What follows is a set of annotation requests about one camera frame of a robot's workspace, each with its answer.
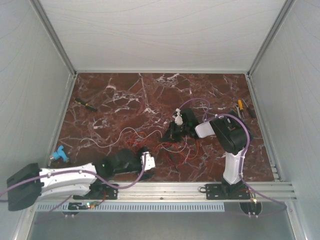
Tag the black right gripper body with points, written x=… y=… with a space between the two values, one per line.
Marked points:
x=179 y=130

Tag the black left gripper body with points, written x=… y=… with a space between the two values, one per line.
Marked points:
x=135 y=165

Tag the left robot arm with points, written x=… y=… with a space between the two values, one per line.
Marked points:
x=32 y=183

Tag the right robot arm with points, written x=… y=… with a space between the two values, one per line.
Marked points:
x=232 y=133

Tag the blue plastic fitting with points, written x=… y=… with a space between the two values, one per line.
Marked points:
x=59 y=154

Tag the black screwdriver right side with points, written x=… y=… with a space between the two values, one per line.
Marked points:
x=250 y=110

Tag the black yellow screwdriver left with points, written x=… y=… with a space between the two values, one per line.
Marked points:
x=85 y=104

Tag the aluminium front rail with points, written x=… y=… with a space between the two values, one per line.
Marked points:
x=169 y=191

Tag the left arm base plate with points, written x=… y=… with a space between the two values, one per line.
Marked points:
x=110 y=191

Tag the grey slotted cable duct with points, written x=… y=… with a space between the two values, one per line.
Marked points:
x=148 y=207

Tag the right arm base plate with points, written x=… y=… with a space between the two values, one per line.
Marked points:
x=225 y=191

